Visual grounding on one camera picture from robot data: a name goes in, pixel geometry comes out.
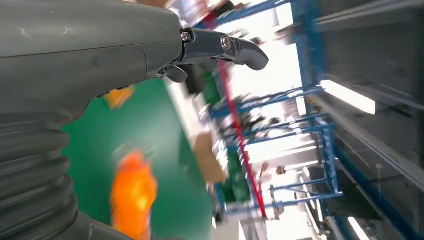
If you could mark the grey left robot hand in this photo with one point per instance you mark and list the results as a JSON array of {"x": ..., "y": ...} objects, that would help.
[{"x": 82, "y": 49}]

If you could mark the orange plastic bottle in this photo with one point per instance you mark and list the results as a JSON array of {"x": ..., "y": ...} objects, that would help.
[{"x": 132, "y": 198}]

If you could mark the yellow taped cardboard mat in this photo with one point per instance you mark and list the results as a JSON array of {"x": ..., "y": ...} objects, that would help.
[{"x": 119, "y": 96}]

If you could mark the black carrying case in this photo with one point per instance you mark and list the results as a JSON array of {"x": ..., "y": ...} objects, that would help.
[{"x": 196, "y": 81}]

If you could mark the brown cardboard box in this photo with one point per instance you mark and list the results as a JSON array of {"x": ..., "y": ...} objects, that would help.
[{"x": 208, "y": 159}]

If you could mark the red rack bar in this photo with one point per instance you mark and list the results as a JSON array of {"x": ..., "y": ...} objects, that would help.
[{"x": 242, "y": 142}]

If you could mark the green plastic crate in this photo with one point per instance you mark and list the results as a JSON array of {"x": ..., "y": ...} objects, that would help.
[{"x": 236, "y": 180}]

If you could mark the blue metal rack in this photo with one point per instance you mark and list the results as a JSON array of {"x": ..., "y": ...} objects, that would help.
[{"x": 309, "y": 49}]

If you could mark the ceiling light panel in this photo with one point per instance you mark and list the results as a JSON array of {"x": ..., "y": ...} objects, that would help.
[
  {"x": 348, "y": 96},
  {"x": 357, "y": 229}
]

